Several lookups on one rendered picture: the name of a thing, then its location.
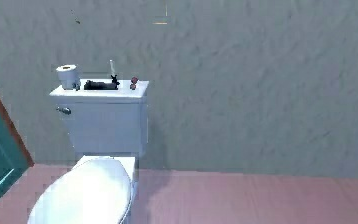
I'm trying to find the clear thin bottle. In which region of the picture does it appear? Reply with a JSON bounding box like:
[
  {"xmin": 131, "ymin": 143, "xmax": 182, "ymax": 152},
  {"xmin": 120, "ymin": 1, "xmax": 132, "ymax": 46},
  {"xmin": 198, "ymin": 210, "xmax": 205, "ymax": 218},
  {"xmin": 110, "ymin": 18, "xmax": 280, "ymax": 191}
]
[{"xmin": 108, "ymin": 59, "xmax": 117, "ymax": 78}]

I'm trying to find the black flat object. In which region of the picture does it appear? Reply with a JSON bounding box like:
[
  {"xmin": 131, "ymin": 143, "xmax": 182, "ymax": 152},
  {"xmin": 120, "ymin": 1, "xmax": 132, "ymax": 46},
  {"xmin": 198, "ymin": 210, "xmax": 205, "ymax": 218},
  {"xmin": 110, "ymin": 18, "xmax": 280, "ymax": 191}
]
[{"xmin": 83, "ymin": 74, "xmax": 121, "ymax": 91}]

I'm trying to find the white toilet paper roll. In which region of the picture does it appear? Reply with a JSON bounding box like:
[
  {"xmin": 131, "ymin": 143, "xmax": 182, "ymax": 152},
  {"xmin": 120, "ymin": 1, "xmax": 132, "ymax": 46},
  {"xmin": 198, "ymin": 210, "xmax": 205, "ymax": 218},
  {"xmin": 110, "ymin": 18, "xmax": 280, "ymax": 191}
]
[{"xmin": 55, "ymin": 64, "xmax": 81, "ymax": 91}]

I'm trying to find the teal door with brown frame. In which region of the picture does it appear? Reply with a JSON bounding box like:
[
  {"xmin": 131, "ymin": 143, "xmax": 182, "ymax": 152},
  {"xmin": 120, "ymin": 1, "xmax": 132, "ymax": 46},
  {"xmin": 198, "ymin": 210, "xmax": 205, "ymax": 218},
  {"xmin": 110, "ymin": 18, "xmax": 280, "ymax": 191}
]
[{"xmin": 0, "ymin": 76, "xmax": 35, "ymax": 212}]

